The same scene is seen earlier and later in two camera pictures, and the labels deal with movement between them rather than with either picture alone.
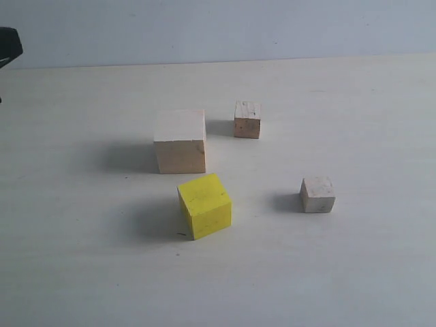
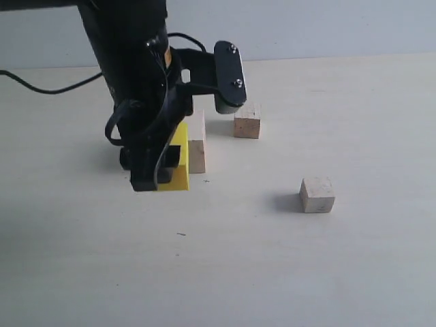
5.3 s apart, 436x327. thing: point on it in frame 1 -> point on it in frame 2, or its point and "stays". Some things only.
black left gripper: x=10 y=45 -> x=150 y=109
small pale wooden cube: x=317 y=195 stays
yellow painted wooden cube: x=207 y=206 -> x=180 y=180
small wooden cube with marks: x=247 y=119 stays
